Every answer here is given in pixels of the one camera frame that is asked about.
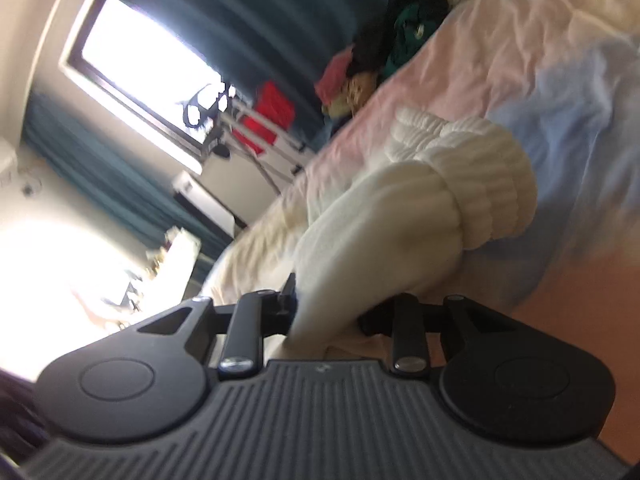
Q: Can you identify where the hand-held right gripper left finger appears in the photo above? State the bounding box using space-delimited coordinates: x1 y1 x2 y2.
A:
136 272 302 378

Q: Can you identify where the white appliance box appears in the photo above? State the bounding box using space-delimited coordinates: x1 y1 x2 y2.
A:
171 170 251 242

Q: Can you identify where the black hanger rack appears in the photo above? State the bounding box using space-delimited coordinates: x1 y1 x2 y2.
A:
176 81 237 132

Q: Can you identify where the white ribbed sock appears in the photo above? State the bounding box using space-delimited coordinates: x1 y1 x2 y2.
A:
287 106 539 359

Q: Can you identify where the pink cloth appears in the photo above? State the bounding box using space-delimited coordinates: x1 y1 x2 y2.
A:
315 49 357 104

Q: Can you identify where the pastel bed sheet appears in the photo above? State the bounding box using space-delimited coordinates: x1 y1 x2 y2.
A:
197 0 640 466

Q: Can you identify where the teal curtain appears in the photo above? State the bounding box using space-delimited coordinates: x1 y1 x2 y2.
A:
75 0 426 133
22 97 238 266

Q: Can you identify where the yellow patterned cloth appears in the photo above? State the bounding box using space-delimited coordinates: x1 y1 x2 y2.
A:
321 71 379 118

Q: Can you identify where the red cloth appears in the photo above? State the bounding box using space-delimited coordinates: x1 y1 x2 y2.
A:
231 80 297 157

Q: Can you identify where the window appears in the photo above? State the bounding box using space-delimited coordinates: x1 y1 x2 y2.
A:
59 0 226 161

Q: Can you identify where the black clothes pile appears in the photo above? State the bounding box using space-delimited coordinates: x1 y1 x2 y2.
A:
350 0 453 78

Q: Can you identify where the green garment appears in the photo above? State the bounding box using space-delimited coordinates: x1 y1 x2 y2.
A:
384 2 442 75

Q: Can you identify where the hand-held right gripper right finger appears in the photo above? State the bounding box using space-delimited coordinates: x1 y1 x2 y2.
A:
357 292 507 377

